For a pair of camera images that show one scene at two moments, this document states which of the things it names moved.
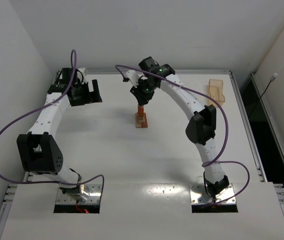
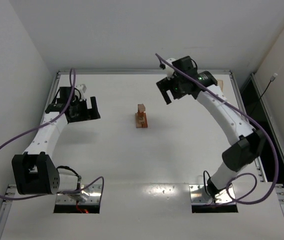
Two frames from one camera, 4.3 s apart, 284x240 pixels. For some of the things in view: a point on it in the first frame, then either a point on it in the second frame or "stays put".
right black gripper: x=142 y=96 -> x=164 y=84
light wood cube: x=141 y=120 stays put
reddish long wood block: x=145 y=124 stays put
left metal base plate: x=95 y=191 stays put
